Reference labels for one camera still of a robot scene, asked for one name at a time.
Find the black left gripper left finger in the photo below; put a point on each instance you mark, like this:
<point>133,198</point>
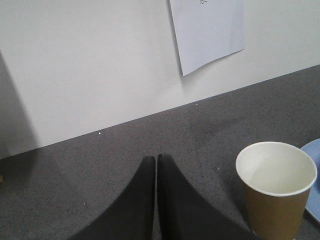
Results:
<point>131,215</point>

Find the white paper sheet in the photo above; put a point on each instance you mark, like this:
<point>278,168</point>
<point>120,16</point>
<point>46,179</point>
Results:
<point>207,30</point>

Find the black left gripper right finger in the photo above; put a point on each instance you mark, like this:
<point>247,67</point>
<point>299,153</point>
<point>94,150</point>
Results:
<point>184,214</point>

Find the brown paper cup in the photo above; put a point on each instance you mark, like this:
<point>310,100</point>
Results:
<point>277,178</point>

